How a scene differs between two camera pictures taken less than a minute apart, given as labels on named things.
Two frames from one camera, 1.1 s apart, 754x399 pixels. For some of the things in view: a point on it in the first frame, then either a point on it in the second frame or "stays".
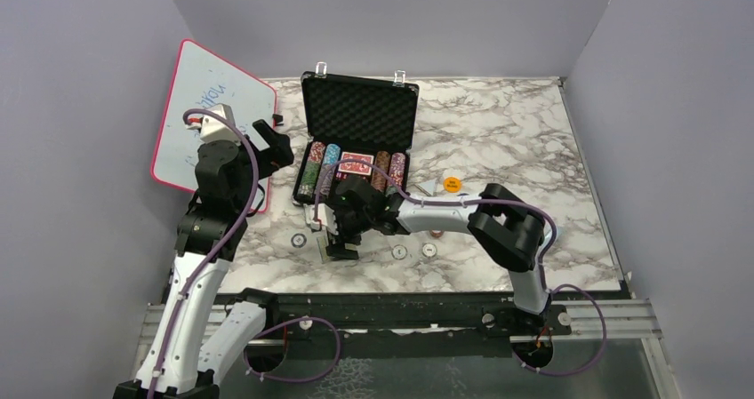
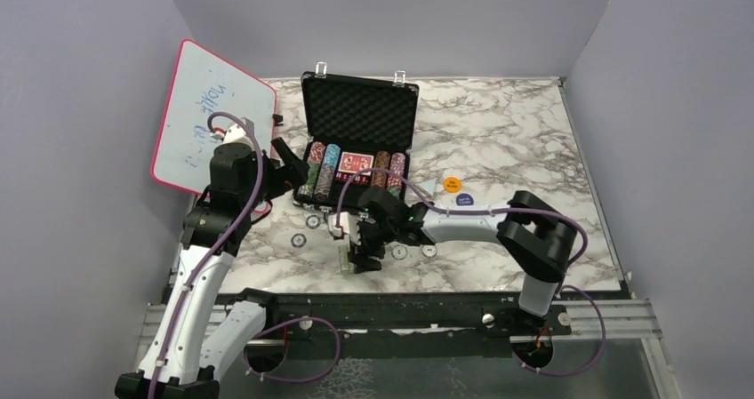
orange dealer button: x=452 y=184 stays
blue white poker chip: x=298 y=240 stays
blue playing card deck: x=322 y=244 -> x=343 y=258
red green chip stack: x=311 y=169 stays
